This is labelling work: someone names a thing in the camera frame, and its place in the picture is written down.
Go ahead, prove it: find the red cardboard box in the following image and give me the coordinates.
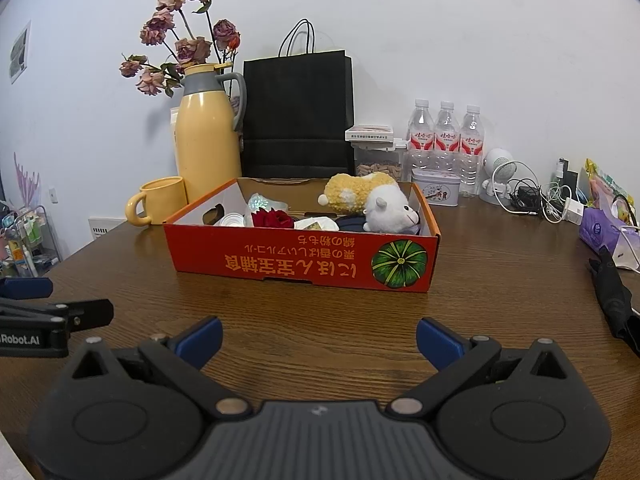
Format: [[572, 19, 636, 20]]
[[163, 177, 442, 295]]

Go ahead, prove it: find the yellow thermos jug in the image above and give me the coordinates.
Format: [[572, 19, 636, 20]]
[[175, 62, 247, 203]]

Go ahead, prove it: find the flat white box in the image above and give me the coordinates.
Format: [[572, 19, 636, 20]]
[[345, 122, 396, 142]]

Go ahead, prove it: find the small dark spray bottle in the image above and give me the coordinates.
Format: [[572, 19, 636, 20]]
[[555, 158, 581, 191]]

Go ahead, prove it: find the red flower hair clip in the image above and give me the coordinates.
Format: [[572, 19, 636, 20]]
[[250, 208, 296, 229]]

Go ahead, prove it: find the clear water bottle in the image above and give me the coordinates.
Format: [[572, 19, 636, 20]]
[[433, 101, 461, 171], [459, 105, 486, 198], [407, 99, 435, 171]]

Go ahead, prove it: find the white wall vent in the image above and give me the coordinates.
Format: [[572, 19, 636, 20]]
[[88, 212, 131, 241]]

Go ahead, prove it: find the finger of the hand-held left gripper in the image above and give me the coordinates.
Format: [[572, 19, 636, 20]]
[[0, 276, 54, 301], [0, 298, 115, 333]]

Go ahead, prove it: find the purple wall decal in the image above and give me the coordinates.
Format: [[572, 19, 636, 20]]
[[12, 152, 41, 206]]

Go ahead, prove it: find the tangle of white cables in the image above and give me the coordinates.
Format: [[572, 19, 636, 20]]
[[492, 160, 573, 223]]

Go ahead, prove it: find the black paper bag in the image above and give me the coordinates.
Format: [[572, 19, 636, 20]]
[[241, 19, 357, 181]]

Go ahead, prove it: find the printed tin box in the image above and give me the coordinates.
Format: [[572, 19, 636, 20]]
[[411, 168, 461, 207]]

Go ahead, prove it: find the clear food container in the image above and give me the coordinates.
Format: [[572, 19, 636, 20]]
[[350, 137, 408, 182]]

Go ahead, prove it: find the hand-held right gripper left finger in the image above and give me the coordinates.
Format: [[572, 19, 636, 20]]
[[70, 316, 253, 418]]

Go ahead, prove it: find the white power strip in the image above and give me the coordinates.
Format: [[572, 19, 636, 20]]
[[611, 224, 640, 272]]

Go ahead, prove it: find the white cloth pouch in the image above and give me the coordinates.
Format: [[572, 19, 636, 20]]
[[294, 216, 337, 231]]

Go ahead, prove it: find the translucent plastic bag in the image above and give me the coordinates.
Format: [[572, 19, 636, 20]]
[[246, 192, 291, 213]]

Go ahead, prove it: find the white charger plug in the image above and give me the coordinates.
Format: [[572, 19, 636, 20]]
[[564, 196, 586, 226]]

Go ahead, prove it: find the yellow mug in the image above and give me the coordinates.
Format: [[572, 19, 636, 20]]
[[125, 176, 189, 227]]

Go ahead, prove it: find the black folded umbrella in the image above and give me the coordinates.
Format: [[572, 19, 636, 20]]
[[587, 247, 640, 356]]

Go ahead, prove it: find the wire storage rack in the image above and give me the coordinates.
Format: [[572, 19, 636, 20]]
[[0, 200, 63, 278]]

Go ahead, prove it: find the dried rose bouquet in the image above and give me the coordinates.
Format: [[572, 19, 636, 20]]
[[119, 0, 242, 98]]

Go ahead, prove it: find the purple tissue pack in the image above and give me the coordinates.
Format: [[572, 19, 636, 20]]
[[579, 206, 640, 256]]

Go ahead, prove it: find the colourful snack bag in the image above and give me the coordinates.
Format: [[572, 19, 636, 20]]
[[585, 158, 635, 223]]

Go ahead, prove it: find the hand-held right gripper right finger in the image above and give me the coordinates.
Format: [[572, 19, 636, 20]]
[[387, 317, 571, 417]]

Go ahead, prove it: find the wall picture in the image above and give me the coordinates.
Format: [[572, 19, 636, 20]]
[[9, 20, 32, 85]]

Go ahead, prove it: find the white and yellow plush sheep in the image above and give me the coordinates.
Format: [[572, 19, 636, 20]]
[[318, 172, 421, 234]]

